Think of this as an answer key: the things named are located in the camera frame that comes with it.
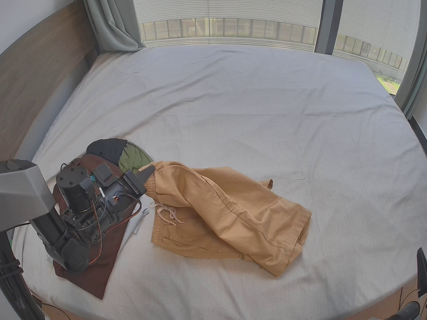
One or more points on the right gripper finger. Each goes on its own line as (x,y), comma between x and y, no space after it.
(423,272)

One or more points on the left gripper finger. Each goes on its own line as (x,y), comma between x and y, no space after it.
(145,175)

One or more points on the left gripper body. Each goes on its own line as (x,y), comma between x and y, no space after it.
(126,192)

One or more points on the tan shorts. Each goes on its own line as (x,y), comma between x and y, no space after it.
(233,212)

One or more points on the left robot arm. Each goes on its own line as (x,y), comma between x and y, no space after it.
(20,185)

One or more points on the green garment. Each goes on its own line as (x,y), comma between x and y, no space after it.
(135,158)

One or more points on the white garment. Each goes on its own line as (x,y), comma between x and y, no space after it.
(133,225)

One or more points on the black garment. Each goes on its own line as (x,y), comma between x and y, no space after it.
(103,150)

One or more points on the brown garment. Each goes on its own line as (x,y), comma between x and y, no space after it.
(96,272)

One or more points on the bed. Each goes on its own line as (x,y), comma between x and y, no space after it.
(250,112)

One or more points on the grey-green curtain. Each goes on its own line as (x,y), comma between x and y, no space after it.
(106,18)
(417,88)

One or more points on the window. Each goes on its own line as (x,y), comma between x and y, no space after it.
(233,5)

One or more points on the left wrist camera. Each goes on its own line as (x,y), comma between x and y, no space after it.
(101,175)

